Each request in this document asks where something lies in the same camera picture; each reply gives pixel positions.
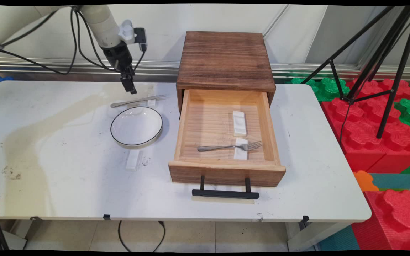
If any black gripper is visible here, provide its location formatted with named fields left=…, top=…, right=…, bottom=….
left=102, top=41, right=137, bottom=95

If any silver table knife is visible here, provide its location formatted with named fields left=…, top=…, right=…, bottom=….
left=110, top=95, right=166, bottom=108

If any white bowl with black rim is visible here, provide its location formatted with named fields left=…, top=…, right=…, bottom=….
left=110, top=106, right=163, bottom=147

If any light wooden drawer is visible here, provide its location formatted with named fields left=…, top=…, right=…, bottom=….
left=168, top=89, right=287, bottom=187

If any dark wooden drawer cabinet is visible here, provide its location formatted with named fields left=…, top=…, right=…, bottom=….
left=176, top=31, right=277, bottom=113

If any silver fork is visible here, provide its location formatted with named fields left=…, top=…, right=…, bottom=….
left=197, top=141, right=263, bottom=152

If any white table leg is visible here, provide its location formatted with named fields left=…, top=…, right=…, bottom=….
left=286, top=221, right=349, bottom=252

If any large red foam block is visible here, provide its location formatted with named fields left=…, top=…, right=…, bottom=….
left=321, top=98, right=410, bottom=173

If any orange foam piece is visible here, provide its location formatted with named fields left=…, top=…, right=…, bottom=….
left=353, top=170, right=380, bottom=192

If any black tripod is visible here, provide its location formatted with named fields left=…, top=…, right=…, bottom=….
left=300, top=5, right=410, bottom=139

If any teal foam mat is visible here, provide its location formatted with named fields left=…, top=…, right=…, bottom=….
left=369, top=173, right=410, bottom=191

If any short black camera cable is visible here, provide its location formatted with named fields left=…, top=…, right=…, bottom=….
left=132, top=50, right=146, bottom=71

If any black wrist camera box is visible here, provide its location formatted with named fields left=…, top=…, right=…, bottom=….
left=134, top=28, right=148, bottom=52

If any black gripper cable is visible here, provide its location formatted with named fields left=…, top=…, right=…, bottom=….
left=75, top=9, right=122, bottom=73

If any long black robot cable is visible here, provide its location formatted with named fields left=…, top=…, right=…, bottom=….
left=0, top=8, right=78, bottom=75

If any black drawer handle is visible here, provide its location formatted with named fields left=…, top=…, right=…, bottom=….
left=192, top=175, right=259, bottom=200

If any black cable under table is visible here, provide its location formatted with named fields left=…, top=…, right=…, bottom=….
left=118, top=220, right=166, bottom=253

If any metal wall rail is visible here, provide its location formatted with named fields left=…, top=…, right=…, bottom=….
left=0, top=57, right=410, bottom=81

